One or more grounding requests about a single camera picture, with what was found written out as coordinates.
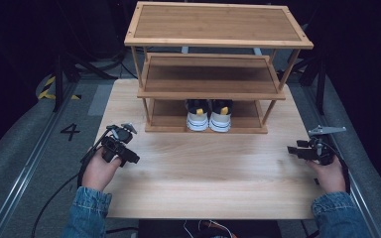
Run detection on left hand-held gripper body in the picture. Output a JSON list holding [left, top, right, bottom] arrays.
[[100, 122, 138, 164]]

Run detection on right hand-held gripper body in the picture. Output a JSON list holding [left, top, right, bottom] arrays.
[[306, 124, 347, 167]]

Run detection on white and navy sneaker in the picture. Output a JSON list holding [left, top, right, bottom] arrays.
[[186, 98, 210, 132], [208, 98, 234, 134]]

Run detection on wooden three-tier shoe rack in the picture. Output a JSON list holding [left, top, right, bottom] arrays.
[[124, 0, 315, 135]]

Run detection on person's right hand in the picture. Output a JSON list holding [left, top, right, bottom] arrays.
[[306, 155, 346, 194]]

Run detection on person's left hand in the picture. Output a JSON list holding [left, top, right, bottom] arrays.
[[81, 147, 123, 192]]

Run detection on black metal stand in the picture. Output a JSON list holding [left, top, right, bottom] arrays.
[[53, 53, 80, 113], [315, 59, 327, 114]]

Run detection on yellow and black striped tape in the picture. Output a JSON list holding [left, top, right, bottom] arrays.
[[38, 75, 82, 101]]

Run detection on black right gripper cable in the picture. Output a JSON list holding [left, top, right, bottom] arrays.
[[325, 141, 351, 194]]

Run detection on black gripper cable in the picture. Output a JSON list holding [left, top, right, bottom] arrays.
[[30, 128, 112, 238], [325, 141, 351, 194]]

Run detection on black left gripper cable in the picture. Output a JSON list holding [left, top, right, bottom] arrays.
[[30, 128, 112, 238]]

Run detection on black cables on floor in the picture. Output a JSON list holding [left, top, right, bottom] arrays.
[[87, 49, 139, 80]]

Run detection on grey metal floor rail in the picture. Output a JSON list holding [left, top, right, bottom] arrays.
[[0, 82, 77, 238]]

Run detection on bundle of thin wires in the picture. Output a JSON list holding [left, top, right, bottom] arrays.
[[182, 219, 238, 238]]

